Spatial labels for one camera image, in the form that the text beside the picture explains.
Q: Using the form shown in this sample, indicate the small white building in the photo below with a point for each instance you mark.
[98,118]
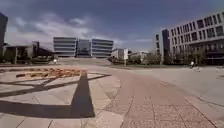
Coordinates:
[118,53]

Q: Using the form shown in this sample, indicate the sign on pole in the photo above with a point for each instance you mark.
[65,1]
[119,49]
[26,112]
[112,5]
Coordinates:
[125,54]

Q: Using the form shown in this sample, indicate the wide stone stairs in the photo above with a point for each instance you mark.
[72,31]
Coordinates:
[83,61]

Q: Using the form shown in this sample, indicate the pale low building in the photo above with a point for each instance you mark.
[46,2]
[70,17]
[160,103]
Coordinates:
[140,55]

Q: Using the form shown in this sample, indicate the bushes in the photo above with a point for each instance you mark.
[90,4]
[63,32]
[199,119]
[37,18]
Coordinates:
[148,60]

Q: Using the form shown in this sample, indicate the white striped building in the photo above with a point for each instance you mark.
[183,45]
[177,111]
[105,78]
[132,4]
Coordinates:
[65,46]

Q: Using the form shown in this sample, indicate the red-brown paved path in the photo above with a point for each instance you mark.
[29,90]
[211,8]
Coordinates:
[150,106]

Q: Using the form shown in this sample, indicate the row of trees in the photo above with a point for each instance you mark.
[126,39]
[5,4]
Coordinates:
[186,56]

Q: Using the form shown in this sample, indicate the pale paving with dark inlay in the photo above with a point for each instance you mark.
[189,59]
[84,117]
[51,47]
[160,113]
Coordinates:
[40,96]

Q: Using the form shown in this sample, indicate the person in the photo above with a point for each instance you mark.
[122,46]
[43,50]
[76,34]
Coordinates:
[192,64]

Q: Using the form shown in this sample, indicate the low brown building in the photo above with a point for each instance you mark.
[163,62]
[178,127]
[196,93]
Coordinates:
[30,51]

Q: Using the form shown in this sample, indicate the grey building with window grid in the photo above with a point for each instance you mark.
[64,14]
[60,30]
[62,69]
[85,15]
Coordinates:
[196,36]

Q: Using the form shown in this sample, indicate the dark grey large building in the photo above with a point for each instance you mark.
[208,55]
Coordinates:
[2,30]

